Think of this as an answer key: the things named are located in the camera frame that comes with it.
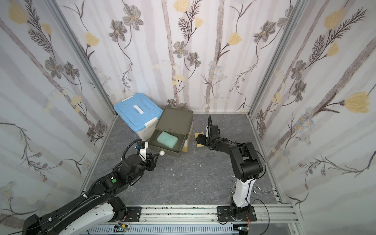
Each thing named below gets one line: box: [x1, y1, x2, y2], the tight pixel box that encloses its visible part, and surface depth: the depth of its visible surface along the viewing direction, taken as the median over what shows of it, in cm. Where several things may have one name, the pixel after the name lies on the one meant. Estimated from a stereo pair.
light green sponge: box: [156, 131, 179, 149], surface depth 87 cm
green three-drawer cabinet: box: [147, 106, 194, 158], surface depth 87 cm
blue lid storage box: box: [113, 93, 164, 141], surface depth 100 cm
